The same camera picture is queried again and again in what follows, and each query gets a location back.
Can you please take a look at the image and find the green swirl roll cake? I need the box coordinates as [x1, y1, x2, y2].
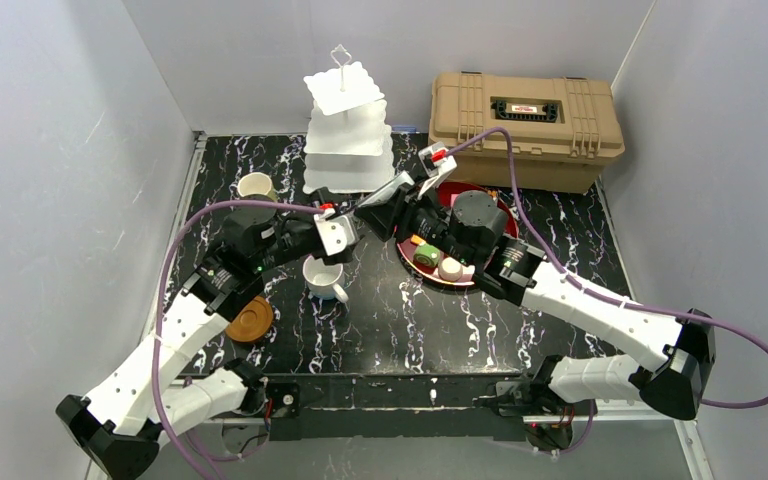
[412, 243, 443, 269]

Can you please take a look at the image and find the beige round macaron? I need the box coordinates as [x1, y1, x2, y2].
[436, 257, 474, 284]

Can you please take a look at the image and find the white three-tier cake stand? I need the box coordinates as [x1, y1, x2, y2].
[303, 44, 395, 194]

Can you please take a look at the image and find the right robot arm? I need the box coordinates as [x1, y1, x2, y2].
[354, 186, 715, 420]

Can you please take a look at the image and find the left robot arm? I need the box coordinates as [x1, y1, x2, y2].
[56, 254, 277, 479]

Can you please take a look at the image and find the red round tray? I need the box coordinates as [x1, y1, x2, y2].
[396, 181, 519, 288]

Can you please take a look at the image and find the white mug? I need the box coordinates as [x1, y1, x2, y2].
[302, 256, 349, 303]

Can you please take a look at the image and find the yellow-green cup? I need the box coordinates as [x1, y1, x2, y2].
[236, 172, 278, 201]

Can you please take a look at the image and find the brown wooden coaster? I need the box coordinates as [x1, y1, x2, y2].
[225, 296, 275, 343]

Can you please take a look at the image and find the tan plastic toolbox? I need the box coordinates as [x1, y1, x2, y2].
[429, 72, 625, 194]

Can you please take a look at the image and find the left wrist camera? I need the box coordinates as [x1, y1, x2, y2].
[314, 203, 361, 257]

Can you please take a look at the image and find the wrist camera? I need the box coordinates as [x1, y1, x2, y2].
[314, 203, 361, 257]
[418, 144, 457, 197]

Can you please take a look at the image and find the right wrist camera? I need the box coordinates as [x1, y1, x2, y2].
[418, 144, 457, 197]

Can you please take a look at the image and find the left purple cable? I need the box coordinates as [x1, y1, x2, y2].
[150, 199, 332, 480]

